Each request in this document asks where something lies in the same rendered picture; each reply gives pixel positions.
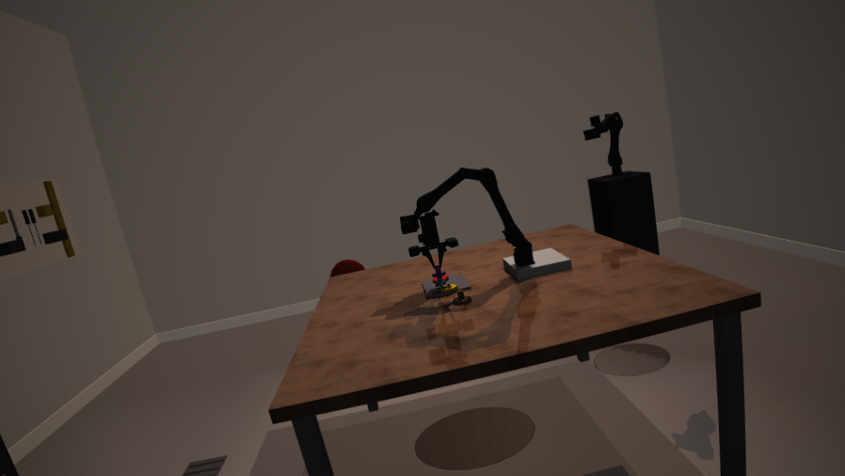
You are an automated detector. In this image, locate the brown gear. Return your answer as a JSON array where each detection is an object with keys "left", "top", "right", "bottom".
[{"left": 453, "top": 290, "right": 471, "bottom": 305}]

